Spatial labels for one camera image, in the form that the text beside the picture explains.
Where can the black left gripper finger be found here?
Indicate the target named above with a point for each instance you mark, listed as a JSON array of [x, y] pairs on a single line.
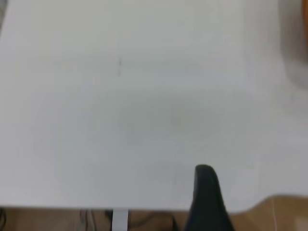
[[205, 204]]

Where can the orange woven wicker basket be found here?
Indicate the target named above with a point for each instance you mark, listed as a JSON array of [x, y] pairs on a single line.
[[306, 36]]

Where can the white metal table leg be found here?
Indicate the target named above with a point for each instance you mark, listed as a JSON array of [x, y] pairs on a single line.
[[119, 220]]

